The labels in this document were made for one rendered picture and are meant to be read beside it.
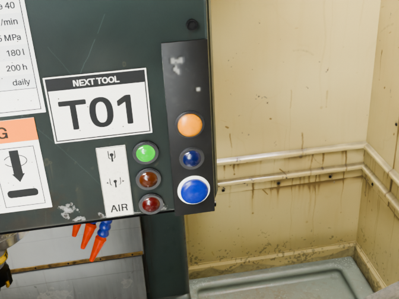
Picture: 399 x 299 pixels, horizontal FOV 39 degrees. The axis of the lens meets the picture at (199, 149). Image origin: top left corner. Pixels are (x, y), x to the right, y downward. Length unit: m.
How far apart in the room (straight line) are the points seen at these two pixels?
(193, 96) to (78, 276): 1.01
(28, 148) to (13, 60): 0.09
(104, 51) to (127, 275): 1.04
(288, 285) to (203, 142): 1.54
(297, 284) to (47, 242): 1.01
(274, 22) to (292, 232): 0.77
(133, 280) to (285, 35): 0.82
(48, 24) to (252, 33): 1.17
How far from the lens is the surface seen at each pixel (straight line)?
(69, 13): 0.53
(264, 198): 1.92
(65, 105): 0.56
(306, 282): 2.11
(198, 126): 0.57
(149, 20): 0.54
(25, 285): 1.54
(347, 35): 1.76
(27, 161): 0.59
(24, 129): 0.58
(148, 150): 0.58
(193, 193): 0.61
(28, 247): 1.45
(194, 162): 0.59
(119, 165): 0.59
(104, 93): 0.55
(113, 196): 0.61
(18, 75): 0.55
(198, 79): 0.56
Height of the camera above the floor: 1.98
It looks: 28 degrees down
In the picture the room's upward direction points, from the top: 3 degrees counter-clockwise
